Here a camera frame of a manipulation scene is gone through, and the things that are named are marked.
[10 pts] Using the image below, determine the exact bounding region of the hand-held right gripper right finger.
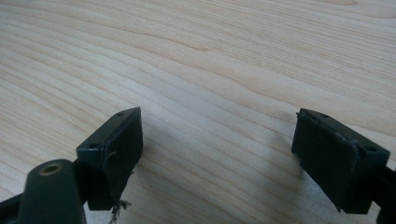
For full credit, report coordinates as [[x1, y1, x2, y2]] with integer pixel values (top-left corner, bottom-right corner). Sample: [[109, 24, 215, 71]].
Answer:
[[290, 107, 391, 215]]

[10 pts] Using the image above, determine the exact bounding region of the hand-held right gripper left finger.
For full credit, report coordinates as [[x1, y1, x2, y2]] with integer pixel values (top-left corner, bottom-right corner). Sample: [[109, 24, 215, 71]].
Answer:
[[76, 106, 145, 212]]

